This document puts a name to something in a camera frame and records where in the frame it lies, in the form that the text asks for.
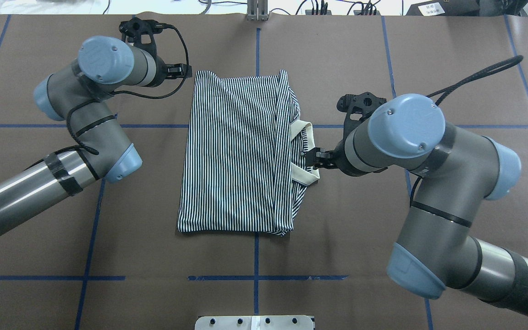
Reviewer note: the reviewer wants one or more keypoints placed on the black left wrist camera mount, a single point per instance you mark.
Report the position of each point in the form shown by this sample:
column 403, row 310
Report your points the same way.
column 140, row 33

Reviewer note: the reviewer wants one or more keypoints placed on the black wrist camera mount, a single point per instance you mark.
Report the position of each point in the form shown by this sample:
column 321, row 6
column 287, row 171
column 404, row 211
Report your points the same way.
column 358, row 108
column 140, row 33

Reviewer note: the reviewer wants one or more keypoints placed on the navy white striped polo shirt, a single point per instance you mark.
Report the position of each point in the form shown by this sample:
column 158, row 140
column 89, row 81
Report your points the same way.
column 245, row 168

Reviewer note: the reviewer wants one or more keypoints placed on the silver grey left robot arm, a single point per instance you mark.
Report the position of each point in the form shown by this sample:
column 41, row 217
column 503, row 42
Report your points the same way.
column 96, row 145

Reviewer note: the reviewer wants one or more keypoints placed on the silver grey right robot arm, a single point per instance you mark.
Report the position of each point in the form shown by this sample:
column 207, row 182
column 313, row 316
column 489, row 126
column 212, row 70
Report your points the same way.
column 458, row 170

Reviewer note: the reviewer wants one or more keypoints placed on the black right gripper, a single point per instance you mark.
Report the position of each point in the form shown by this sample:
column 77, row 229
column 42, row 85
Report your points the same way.
column 338, row 160

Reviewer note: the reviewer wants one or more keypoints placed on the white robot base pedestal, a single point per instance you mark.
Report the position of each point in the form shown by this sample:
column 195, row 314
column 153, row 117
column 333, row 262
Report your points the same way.
column 256, row 322

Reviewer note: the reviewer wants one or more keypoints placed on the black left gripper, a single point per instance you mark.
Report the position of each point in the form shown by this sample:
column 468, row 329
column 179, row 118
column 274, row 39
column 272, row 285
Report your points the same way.
column 162, row 74

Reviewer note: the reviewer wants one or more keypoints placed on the aluminium frame post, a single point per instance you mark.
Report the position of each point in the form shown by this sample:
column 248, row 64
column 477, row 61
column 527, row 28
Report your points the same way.
column 257, row 10

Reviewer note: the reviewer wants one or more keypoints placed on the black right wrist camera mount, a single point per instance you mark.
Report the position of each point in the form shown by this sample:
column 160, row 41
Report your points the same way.
column 358, row 108

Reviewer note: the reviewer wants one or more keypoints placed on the black power box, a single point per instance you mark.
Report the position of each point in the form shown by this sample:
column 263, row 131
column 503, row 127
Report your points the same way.
column 451, row 8

